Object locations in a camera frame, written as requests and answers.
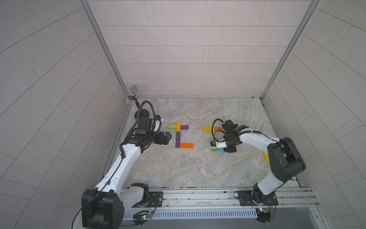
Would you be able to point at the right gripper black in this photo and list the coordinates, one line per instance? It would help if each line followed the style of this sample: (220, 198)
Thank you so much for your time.
(230, 150)

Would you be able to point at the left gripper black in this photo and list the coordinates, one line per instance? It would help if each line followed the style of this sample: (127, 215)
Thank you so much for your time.
(160, 140)

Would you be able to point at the amber yellow long block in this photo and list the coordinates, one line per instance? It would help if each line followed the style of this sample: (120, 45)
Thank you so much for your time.
(178, 126)

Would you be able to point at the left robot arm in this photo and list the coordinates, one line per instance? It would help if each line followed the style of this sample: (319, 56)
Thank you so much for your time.
(104, 206)

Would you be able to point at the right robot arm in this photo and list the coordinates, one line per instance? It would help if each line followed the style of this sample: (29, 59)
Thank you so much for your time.
(284, 158)

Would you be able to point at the microphone on black stand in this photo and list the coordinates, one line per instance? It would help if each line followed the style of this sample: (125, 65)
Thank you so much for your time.
(132, 97)

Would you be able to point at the left circuit board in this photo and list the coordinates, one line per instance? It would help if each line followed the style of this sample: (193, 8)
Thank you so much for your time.
(140, 218)

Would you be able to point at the circuit board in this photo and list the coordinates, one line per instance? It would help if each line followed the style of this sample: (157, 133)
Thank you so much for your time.
(264, 215)
(140, 218)

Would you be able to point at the right circuit board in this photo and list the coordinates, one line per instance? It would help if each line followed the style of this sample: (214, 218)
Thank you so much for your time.
(264, 215)

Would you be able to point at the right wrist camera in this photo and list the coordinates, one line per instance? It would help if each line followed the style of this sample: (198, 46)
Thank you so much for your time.
(215, 144)

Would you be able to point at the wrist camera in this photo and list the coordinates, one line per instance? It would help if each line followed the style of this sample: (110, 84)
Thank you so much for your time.
(158, 123)
(215, 144)

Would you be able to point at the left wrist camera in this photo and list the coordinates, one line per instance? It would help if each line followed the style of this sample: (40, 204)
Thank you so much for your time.
(158, 123)

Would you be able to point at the yellow triangle frame piece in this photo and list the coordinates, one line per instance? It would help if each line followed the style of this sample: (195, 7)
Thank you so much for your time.
(266, 157)

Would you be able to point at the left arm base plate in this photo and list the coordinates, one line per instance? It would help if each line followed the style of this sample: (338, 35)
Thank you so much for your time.
(155, 199)

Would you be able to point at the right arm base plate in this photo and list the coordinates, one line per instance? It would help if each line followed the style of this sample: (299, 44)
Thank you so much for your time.
(251, 198)

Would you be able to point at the aluminium rail frame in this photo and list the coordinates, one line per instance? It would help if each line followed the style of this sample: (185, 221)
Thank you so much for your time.
(222, 198)

